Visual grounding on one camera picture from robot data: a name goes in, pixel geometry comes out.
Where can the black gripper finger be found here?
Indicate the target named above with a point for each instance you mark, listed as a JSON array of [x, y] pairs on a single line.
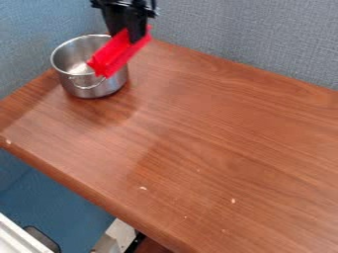
[[114, 19], [137, 22]]

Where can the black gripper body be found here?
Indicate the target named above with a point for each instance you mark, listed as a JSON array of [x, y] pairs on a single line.
[[120, 5]]

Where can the red star-profile block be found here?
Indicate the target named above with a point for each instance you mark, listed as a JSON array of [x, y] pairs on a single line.
[[114, 54]]

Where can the stainless steel pot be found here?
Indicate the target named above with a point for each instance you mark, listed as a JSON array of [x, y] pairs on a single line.
[[77, 75]]

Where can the white appliance corner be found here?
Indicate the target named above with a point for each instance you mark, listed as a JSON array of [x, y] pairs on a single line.
[[15, 239]]

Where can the white table leg bracket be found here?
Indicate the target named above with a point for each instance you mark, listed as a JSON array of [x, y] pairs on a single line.
[[117, 238]]

